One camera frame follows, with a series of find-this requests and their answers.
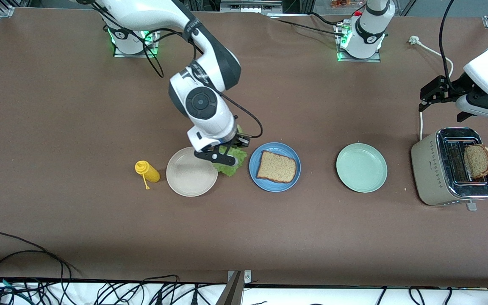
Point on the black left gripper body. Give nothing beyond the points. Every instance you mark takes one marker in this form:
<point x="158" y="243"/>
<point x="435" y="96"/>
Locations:
<point x="454" y="89"/>

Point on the green lettuce leaf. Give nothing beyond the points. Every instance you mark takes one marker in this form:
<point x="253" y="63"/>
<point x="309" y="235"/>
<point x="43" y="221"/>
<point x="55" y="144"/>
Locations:
<point x="231" y="167"/>

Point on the brown bread slice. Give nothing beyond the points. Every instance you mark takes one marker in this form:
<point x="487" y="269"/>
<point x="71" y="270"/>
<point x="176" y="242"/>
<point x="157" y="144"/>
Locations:
<point x="479" y="162"/>
<point x="277" y="167"/>

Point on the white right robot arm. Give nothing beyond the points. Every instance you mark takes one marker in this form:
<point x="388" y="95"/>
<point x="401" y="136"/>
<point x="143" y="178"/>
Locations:
<point x="203" y="101"/>

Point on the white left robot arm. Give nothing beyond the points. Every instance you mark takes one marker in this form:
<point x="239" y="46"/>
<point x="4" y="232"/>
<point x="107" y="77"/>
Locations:
<point x="369" y="38"/>

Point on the blue round plate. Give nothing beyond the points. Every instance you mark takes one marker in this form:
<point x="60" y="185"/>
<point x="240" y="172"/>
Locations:
<point x="256" y="182"/>

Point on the pale beige round plate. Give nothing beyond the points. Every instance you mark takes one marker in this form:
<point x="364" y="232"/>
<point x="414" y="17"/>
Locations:
<point x="187" y="178"/>

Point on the mint green round plate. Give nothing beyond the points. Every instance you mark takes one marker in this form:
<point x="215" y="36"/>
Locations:
<point x="361" y="168"/>

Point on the yellow mustard squeeze bottle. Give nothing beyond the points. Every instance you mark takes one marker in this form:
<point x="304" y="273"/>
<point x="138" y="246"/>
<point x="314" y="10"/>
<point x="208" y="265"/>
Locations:
<point x="151" y="173"/>

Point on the silver two-slot toaster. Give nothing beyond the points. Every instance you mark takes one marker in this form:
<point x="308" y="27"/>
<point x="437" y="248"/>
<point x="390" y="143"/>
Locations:
<point x="428" y="178"/>

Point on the orange snack packet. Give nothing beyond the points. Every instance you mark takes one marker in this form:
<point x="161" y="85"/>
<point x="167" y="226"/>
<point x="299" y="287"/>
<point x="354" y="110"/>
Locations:
<point x="341" y="3"/>

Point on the grey metal box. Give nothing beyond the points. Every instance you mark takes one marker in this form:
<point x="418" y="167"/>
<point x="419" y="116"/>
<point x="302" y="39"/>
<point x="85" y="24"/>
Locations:
<point x="250" y="6"/>

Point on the black power plug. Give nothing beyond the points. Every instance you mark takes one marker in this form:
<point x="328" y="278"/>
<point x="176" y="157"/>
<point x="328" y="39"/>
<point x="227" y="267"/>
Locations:
<point x="194" y="297"/>
<point x="158" y="298"/>

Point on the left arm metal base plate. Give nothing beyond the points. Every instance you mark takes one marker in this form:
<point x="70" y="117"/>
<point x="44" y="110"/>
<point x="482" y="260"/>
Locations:
<point x="360" y="60"/>

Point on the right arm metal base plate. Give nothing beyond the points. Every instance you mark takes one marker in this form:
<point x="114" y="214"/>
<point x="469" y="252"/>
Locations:
<point x="157" y="46"/>

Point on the aluminium camera post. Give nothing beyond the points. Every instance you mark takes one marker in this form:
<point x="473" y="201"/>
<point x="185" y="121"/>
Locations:
<point x="233" y="292"/>

